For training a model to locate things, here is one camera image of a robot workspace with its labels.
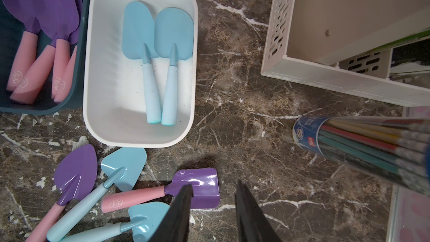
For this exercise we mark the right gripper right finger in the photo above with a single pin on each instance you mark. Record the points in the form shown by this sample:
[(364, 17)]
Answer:
[(252, 225)]

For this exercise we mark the purple square shovel middle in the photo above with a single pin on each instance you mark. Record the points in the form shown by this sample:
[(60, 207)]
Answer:
[(204, 182)]

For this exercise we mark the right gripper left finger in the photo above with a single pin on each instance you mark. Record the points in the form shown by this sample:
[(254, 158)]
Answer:
[(175, 225)]

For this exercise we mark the blue pointed shovel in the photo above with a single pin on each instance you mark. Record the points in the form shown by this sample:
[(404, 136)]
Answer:
[(138, 42), (123, 168)]

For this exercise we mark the white desk file organizer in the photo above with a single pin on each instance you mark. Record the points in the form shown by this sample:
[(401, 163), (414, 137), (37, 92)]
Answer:
[(346, 46)]

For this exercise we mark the blue lid pencil tube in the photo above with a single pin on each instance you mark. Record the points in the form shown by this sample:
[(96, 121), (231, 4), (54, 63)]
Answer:
[(396, 149)]

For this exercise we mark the purple pointed shovel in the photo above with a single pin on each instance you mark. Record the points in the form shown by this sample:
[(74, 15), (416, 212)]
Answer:
[(66, 80), (75, 178)]

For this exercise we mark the dark teal storage box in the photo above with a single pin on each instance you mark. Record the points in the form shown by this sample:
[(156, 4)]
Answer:
[(11, 33)]

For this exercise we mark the blue round shovel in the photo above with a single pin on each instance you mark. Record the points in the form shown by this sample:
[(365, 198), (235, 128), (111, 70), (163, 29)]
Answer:
[(144, 221)]

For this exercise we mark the white storage box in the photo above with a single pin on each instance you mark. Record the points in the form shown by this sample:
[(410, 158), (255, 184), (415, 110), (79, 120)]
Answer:
[(114, 106)]

